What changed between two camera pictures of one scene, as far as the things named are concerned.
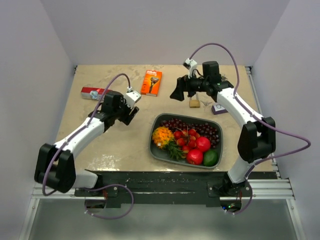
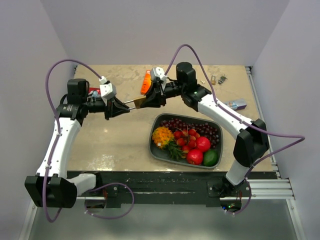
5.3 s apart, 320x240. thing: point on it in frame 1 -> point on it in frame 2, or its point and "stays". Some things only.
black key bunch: x=223 y=78 stays
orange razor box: x=151 y=83 stays
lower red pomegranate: x=194 y=156 stays
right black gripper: x=183 y=85 -> x=155 y=97
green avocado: x=210 y=158 stays
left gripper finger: x=132 y=114 -> x=119 y=104
